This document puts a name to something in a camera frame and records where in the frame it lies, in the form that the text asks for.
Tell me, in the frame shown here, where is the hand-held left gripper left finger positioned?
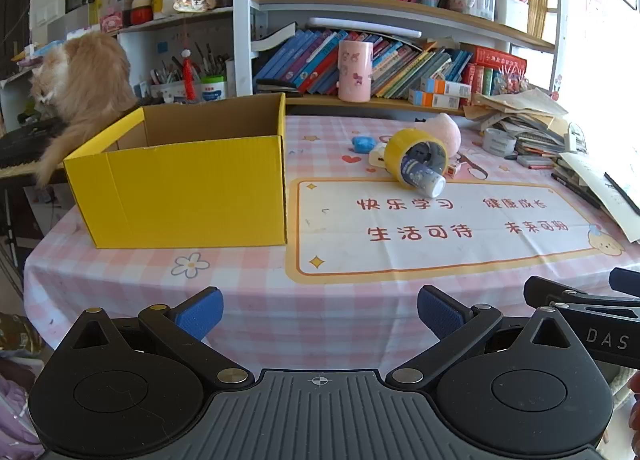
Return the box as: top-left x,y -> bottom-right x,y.
65,287 -> 256,388

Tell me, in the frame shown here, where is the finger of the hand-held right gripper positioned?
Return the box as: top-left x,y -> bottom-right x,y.
523,276 -> 640,314
609,267 -> 640,297

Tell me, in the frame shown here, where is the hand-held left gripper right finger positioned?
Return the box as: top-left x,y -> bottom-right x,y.
385,285 -> 583,388

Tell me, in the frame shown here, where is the yellow cardboard box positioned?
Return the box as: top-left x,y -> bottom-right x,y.
63,93 -> 289,249

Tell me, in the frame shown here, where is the starry paper cup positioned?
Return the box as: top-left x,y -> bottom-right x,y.
402,147 -> 447,198

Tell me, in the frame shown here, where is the yellow tape roll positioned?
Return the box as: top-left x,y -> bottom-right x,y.
384,129 -> 449,188

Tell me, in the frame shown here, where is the pink checkered desktop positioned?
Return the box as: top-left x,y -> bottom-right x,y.
22,113 -> 640,381

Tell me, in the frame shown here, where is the white tape roll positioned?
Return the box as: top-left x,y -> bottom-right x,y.
482,127 -> 517,157

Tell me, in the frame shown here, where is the pink plush toy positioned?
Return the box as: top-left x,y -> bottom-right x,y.
415,113 -> 462,156

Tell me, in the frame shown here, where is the pile of papers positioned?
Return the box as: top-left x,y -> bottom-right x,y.
465,88 -> 640,243

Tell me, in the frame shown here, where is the purple cloth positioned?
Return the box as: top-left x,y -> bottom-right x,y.
0,355 -> 43,446

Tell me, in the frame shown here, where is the orange blue carton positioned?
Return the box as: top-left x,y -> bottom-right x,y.
408,89 -> 461,110
420,78 -> 472,97

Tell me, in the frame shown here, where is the white jar green lid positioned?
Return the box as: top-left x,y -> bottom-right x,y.
201,75 -> 228,102

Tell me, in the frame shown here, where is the pen holder with pens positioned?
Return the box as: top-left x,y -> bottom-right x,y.
150,43 -> 231,102

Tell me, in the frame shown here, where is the red tassel charm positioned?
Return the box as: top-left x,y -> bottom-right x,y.
181,48 -> 197,101

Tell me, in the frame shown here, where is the row of red books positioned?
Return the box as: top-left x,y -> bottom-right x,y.
460,44 -> 528,96

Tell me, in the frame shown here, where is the black electronic keyboard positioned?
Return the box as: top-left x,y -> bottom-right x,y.
0,115 -> 68,178

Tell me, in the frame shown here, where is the fluffy orange white cat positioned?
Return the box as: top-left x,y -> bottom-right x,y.
30,32 -> 138,188

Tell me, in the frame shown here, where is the pink cartoon cup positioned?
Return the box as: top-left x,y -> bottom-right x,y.
338,40 -> 374,102

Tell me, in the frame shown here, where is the row of leaning books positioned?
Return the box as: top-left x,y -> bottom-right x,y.
252,28 -> 473,98

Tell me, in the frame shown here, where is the white bookshelf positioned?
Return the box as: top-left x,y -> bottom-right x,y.
117,0 -> 568,114

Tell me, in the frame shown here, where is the white pen organiser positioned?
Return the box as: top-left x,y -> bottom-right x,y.
450,0 -> 530,34

